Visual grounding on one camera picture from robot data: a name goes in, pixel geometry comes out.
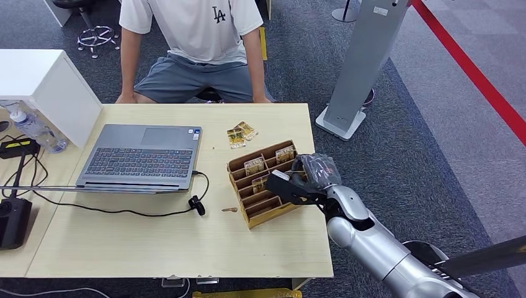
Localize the black adapter with yellow label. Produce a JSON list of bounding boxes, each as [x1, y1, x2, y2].
[[0, 138, 41, 160]]

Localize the white furniture panel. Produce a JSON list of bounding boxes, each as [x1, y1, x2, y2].
[[43, 0, 73, 27]]

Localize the black laptop cable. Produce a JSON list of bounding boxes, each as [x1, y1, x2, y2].
[[32, 170, 210, 218]]

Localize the white cabinet box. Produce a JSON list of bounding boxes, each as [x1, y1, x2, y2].
[[0, 49, 104, 149]]

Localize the gold hotel card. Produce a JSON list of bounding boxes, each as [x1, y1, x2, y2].
[[251, 176, 270, 194], [244, 156, 265, 176], [226, 128, 246, 150], [275, 145, 296, 165], [234, 121, 259, 142]]

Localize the clear plastic water bottle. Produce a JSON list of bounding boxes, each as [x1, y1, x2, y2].
[[9, 110, 68, 154]]

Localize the black seat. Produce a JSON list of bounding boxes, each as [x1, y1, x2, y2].
[[195, 87, 225, 104]]

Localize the white floor cable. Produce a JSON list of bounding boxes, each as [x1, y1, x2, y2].
[[0, 287, 111, 298]]

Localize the wooden slotted card holder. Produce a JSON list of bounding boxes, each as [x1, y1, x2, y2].
[[226, 140, 307, 230]]

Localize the grey open laptop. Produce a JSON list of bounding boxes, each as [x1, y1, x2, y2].
[[0, 124, 203, 196]]

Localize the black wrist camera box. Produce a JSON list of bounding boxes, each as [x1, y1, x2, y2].
[[265, 169, 329, 207]]

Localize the round grey stanchion base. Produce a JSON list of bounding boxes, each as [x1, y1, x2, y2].
[[331, 0, 359, 24]]

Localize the black box device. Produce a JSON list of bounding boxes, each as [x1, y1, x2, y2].
[[0, 198, 33, 251]]

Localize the yellow object under desk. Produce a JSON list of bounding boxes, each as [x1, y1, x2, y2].
[[192, 288, 303, 298]]

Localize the person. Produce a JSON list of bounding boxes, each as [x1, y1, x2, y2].
[[115, 0, 275, 104]]

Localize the grey kiosk stand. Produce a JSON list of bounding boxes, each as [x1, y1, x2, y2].
[[315, 0, 409, 142]]

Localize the round glossy black base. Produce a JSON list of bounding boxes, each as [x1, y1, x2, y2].
[[401, 240, 470, 289]]

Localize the thin black post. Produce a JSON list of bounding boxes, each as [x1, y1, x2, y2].
[[10, 154, 26, 201]]

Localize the black stool with chrome base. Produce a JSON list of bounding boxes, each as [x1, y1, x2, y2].
[[52, 0, 121, 59]]

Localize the yellow floor marking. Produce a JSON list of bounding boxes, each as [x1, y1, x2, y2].
[[259, 26, 268, 61]]

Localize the tangled black cable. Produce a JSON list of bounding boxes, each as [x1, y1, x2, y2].
[[0, 135, 49, 201]]

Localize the red floor tape strip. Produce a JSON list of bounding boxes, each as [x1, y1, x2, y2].
[[409, 0, 526, 147]]

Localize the dark metal pole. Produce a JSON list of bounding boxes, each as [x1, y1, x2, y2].
[[435, 235, 526, 279]]

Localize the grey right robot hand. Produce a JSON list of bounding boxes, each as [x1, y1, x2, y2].
[[287, 153, 343, 194]]

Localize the pale wooden desk leg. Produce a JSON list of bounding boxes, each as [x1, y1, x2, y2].
[[290, 278, 315, 291]]

